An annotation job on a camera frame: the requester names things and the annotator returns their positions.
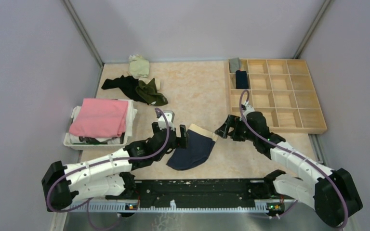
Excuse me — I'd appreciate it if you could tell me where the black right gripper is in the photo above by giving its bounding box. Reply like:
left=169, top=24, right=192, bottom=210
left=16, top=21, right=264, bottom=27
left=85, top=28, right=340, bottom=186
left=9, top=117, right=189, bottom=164
left=215, top=114, right=257, bottom=142

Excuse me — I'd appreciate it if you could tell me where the navy underwear cream waistband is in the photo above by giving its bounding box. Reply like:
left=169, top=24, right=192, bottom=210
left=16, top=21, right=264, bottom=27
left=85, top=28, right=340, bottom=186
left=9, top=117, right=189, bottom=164
left=166, top=124, right=218, bottom=171

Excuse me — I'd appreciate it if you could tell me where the navy orange underwear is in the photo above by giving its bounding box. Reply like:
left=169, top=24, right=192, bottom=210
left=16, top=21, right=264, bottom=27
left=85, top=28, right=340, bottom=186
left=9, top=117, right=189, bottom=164
left=235, top=70, right=249, bottom=90

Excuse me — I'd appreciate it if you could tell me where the grey underwear white waistband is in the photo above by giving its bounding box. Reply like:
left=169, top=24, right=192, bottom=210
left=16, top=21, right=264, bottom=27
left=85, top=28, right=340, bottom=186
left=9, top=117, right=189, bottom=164
left=228, top=57, right=241, bottom=73

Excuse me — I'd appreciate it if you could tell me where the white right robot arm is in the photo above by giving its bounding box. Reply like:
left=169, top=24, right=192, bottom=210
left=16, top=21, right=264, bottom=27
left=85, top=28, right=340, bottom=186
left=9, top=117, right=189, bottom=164
left=214, top=112, right=363, bottom=227

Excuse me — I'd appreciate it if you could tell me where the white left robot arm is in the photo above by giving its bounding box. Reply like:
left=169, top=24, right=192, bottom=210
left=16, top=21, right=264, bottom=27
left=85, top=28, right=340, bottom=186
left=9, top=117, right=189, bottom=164
left=41, top=122, right=188, bottom=212

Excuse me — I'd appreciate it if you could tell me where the dark green underwear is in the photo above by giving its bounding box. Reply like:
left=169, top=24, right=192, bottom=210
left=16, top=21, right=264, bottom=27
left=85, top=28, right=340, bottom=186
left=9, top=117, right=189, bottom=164
left=135, top=81, right=169, bottom=106

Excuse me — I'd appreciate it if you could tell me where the black underwear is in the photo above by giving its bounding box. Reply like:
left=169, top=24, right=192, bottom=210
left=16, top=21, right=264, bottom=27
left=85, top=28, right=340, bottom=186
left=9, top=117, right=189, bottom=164
left=101, top=75, right=147, bottom=103

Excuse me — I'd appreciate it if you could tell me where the light green underwear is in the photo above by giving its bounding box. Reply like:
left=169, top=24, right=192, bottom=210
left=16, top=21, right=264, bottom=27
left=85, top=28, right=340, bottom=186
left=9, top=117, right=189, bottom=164
left=129, top=54, right=150, bottom=78

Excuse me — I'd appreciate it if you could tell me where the white folded cloth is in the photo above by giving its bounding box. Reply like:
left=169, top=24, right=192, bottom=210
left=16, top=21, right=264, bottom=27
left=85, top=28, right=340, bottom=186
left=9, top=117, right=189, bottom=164
left=68, top=99, right=134, bottom=144

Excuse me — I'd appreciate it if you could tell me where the wooden compartment tray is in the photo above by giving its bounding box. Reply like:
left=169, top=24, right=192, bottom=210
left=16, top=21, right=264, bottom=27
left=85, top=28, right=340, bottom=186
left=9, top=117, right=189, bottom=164
left=225, top=58, right=327, bottom=134

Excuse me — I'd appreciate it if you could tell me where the pink folded cloth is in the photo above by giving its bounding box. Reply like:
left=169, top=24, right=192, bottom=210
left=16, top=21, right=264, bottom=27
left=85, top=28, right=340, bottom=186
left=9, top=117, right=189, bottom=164
left=69, top=98, right=129, bottom=138

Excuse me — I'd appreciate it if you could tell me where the white perforated plastic basket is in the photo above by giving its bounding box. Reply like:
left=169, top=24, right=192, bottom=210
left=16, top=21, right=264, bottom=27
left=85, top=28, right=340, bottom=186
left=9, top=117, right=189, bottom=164
left=63, top=106, right=138, bottom=151

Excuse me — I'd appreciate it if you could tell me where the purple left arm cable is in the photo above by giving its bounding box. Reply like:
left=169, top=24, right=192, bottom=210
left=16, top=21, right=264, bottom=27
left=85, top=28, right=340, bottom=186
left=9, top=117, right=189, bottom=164
left=46, top=107, right=170, bottom=231

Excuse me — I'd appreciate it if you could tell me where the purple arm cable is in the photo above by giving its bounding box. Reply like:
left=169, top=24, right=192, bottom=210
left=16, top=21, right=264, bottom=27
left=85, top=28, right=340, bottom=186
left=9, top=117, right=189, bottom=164
left=46, top=107, right=170, bottom=231
left=239, top=90, right=349, bottom=230

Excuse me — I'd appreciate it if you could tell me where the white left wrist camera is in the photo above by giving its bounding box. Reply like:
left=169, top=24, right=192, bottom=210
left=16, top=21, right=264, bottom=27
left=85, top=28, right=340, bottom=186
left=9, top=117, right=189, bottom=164
left=158, top=110, right=175, bottom=130

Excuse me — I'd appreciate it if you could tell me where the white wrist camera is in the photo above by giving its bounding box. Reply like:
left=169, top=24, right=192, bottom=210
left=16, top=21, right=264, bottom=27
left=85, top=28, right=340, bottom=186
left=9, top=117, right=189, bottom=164
left=158, top=110, right=175, bottom=130
left=241, top=102, right=255, bottom=119

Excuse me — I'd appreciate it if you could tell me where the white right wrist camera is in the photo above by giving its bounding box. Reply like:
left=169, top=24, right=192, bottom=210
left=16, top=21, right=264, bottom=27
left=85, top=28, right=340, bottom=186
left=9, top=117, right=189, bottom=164
left=241, top=102, right=255, bottom=119

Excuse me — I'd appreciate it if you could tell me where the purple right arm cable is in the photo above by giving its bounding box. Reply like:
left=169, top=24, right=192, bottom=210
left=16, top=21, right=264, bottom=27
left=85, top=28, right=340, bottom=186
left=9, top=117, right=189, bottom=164
left=239, top=90, right=349, bottom=230

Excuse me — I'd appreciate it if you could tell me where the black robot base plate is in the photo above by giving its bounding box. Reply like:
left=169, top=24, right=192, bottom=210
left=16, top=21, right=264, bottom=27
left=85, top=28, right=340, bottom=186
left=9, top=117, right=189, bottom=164
left=105, top=178, right=288, bottom=208

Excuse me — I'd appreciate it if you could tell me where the aluminium frame rail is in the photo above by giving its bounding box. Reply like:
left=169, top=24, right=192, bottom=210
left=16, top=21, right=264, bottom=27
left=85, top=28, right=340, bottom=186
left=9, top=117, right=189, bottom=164
left=49, top=180, right=361, bottom=231

